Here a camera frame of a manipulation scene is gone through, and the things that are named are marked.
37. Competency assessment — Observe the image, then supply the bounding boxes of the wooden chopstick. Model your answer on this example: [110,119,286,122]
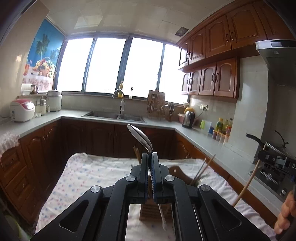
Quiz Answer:
[195,154,216,186]

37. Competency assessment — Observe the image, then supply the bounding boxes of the steel spoon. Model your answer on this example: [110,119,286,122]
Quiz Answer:
[127,124,167,231]

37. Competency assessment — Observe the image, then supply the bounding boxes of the wooden chopstick angled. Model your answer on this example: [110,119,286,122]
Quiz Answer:
[232,159,261,207]

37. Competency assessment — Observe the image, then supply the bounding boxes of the steel chopstick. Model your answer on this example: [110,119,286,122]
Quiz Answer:
[190,158,207,186]

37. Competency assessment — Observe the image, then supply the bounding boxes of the wooden chopstick one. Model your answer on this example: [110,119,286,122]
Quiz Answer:
[133,146,142,164]

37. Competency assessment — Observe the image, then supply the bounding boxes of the kitchen faucet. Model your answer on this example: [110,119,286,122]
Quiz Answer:
[111,89,125,115]

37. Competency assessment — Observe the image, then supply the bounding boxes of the person's right hand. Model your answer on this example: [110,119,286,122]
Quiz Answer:
[274,191,295,235]

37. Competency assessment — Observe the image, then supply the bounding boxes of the gas stove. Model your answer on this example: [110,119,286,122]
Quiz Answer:
[254,162,293,202]

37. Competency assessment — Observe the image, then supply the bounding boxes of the wooden utensil holder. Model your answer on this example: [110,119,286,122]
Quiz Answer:
[139,165,193,222]

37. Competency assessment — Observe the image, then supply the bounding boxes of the spice jar set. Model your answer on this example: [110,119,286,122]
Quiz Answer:
[212,130,229,145]

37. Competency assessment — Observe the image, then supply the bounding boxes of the white floral tablecloth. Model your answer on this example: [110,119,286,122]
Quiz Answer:
[35,153,276,240]

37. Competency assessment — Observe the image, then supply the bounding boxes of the green yellow drink bottle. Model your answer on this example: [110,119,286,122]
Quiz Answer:
[216,118,223,132]

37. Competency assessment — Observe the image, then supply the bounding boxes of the white cup green lid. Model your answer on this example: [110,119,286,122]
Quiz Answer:
[200,120,212,135]

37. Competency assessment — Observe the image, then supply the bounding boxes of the steel electric kettle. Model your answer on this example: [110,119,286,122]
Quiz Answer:
[182,110,195,128]

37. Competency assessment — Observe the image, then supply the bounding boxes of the lower wooden cabinets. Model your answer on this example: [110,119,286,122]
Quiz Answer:
[1,118,276,226]

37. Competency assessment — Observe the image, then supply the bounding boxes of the wooden cabinets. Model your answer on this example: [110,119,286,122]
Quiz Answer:
[177,1,294,99]
[1,118,276,226]

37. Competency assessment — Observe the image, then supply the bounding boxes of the steel sink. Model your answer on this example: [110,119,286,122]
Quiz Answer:
[82,111,145,123]

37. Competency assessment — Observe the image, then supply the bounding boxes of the range hood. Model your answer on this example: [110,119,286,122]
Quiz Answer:
[255,39,296,88]

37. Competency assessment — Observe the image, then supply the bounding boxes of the upper wooden cabinets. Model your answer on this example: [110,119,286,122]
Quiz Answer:
[177,1,294,99]

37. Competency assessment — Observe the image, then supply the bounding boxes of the knife and utensil rack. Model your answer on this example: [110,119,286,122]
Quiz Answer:
[147,90,175,121]

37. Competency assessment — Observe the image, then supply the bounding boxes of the lace cloth on counter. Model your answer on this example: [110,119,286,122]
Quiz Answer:
[0,132,19,157]

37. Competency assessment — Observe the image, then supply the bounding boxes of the yellow soap bottle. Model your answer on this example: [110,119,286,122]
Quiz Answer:
[117,81,124,98]

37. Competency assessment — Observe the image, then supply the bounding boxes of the small white appliance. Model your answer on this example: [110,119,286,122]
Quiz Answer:
[35,97,50,115]

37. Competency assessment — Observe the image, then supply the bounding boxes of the white tall cooker pot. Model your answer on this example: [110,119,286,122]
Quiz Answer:
[46,90,62,111]

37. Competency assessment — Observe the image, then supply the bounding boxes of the white pink rice cooker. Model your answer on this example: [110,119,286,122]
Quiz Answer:
[10,98,35,122]

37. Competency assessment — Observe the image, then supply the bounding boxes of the tropical fruit poster blind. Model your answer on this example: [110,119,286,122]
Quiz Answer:
[23,19,65,92]

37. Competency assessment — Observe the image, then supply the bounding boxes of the black wok with handle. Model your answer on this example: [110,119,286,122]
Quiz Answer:
[245,130,295,161]

